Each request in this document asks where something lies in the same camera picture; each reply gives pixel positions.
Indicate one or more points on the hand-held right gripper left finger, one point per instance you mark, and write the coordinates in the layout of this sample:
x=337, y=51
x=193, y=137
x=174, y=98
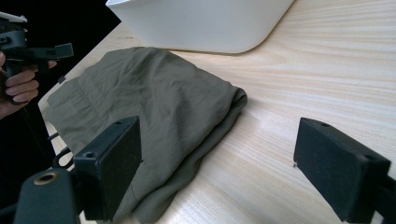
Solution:
x=109, y=165

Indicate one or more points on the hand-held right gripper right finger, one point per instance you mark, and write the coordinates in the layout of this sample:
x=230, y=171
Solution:
x=336, y=174

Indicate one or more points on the white plastic basin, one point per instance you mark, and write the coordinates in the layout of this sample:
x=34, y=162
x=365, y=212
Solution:
x=199, y=25

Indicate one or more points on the olive green pants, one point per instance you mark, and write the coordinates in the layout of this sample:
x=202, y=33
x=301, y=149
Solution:
x=155, y=102

